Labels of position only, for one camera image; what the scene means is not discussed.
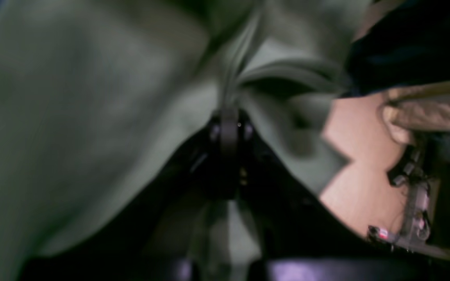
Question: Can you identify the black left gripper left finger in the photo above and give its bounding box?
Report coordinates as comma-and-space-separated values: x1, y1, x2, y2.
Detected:
18, 113, 223, 281

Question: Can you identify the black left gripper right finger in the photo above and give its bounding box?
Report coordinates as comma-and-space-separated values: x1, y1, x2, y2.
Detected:
229, 113, 450, 281

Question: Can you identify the sage green T-shirt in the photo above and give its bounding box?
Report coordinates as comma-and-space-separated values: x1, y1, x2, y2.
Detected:
0, 0, 370, 281

